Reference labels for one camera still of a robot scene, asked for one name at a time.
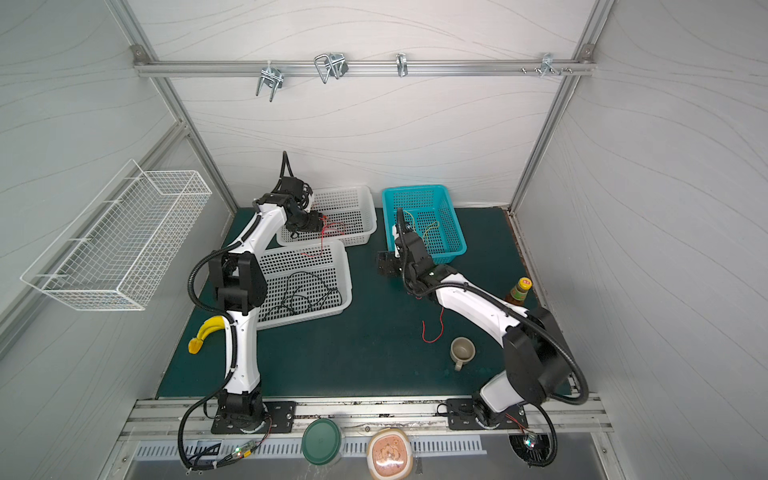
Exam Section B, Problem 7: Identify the yellow cable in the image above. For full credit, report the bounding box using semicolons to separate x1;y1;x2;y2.
403;209;440;241
187;316;228;355

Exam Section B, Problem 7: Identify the red alligator clip lead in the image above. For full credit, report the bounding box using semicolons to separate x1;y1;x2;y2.
299;215;347;259

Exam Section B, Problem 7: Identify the red cable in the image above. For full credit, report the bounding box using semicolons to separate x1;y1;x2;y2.
421;307;446;344

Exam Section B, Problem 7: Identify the white plastic basket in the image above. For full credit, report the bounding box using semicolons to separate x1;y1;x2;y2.
257;240;352;330
276;186;377;247

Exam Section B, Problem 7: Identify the black cable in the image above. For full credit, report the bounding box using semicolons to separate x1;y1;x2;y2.
259;269;344;322

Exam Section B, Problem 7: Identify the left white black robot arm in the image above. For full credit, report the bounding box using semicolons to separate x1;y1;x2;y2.
187;174;323;431

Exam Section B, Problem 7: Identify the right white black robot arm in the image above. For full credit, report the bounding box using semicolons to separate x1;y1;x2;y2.
377;227;589;424

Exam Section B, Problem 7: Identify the teal plastic basket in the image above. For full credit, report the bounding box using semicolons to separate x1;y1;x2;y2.
382;185;467;264

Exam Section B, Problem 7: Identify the beige ceramic mug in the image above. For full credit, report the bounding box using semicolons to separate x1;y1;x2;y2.
450;337;476;371

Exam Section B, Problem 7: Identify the brown sauce bottle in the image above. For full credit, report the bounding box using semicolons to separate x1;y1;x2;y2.
505;277;533;306

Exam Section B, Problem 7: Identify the left metal u-bolt clamp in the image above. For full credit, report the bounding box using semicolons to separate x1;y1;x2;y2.
255;64;284;102

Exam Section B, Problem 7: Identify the metal u-bolt clamp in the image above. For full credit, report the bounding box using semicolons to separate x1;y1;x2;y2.
313;52;349;84
255;64;284;102

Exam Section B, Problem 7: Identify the middle metal u-bolt clamp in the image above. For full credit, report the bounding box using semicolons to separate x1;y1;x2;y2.
313;52;349;84

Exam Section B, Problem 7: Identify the small metal hook clamp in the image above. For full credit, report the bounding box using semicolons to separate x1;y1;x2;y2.
395;53;408;78

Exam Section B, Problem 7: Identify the green round lid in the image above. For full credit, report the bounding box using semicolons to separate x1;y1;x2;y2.
301;418;343;466

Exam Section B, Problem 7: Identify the pink lidded food container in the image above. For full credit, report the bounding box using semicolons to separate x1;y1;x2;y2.
366;428;414;480

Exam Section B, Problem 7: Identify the loose wiring harness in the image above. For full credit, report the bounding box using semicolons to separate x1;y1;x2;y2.
177;389;274;472

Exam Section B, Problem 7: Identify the yellow coiled cable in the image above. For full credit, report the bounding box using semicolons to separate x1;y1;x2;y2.
187;316;228;355

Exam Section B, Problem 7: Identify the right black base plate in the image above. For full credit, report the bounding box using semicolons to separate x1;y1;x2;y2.
436;396;528;432

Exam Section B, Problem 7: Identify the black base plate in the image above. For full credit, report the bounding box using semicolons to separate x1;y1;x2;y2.
436;396;528;432
210;401;296;435

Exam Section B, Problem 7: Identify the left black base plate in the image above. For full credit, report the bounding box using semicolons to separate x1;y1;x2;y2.
210;401;296;435

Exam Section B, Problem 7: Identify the white wire wall basket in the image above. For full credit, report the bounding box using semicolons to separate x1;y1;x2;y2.
20;160;212;312

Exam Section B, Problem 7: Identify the aluminium cross rail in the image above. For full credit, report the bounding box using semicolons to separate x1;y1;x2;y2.
134;57;597;78

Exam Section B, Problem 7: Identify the right metal bracket clamp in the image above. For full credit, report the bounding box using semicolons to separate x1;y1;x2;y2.
520;53;572;78

